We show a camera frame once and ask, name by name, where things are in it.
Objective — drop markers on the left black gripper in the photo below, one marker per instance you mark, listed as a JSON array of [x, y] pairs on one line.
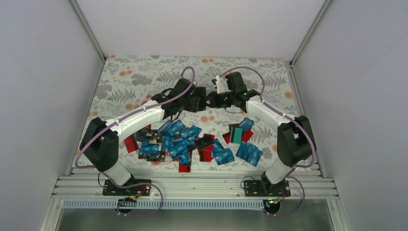
[[188, 109]]

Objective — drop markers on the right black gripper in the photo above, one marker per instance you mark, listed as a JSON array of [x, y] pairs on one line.
[[214, 104]]

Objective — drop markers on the black leather card holder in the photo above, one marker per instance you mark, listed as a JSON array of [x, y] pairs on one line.
[[198, 99]]

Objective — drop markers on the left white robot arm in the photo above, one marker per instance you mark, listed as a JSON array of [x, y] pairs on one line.
[[101, 139]]

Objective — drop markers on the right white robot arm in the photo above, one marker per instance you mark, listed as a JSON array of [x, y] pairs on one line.
[[295, 140]]

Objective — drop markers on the blue card near teal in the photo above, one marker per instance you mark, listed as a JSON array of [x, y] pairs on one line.
[[246, 124]]

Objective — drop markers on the black card centre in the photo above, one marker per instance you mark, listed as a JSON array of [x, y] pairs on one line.
[[204, 142]]

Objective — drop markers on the black VIP card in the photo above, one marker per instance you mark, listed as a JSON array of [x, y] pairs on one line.
[[147, 135]]

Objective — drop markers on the blue VIP card right-centre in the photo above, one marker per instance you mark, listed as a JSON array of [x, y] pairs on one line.
[[224, 156]]

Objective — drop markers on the blue VIP card lower left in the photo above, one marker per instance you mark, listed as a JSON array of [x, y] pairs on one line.
[[150, 148]]

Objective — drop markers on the blue VIP card stack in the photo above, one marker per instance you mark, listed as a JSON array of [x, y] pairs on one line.
[[249, 152]]

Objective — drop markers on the red card bottom centre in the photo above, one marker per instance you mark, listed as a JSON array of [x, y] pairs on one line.
[[185, 167]]

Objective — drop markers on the red card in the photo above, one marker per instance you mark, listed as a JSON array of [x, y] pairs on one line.
[[185, 167], [131, 144]]

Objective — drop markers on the red card far left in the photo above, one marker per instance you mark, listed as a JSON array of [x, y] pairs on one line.
[[131, 144]]

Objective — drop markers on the floral table mat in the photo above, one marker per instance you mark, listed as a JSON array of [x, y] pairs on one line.
[[129, 81]]

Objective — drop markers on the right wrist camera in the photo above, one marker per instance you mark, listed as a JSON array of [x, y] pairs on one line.
[[220, 85]]

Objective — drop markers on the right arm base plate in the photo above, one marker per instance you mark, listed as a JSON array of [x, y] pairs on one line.
[[259, 188]]

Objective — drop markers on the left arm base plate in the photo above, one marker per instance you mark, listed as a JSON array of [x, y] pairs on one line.
[[111, 190]]

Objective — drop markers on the aluminium rail frame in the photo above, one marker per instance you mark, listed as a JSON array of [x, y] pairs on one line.
[[197, 184]]

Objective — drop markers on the grey perforated cable duct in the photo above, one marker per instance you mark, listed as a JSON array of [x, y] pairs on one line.
[[88, 203]]

